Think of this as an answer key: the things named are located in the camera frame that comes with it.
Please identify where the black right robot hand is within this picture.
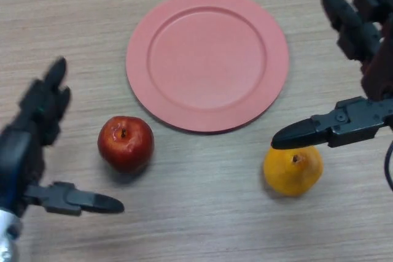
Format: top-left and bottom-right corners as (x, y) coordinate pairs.
(271, 0), (393, 150)

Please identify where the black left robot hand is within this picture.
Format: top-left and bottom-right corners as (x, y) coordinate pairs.
(0, 56), (125, 218)

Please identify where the red apple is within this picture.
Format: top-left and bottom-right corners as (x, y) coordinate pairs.
(97, 115), (155, 174)

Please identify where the pink round plate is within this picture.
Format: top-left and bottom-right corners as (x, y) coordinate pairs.
(125, 0), (290, 136)

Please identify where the yellow-orange pear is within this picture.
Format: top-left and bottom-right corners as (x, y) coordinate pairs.
(263, 145), (324, 197)

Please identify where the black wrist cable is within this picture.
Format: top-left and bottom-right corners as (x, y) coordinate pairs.
(384, 141), (393, 192)

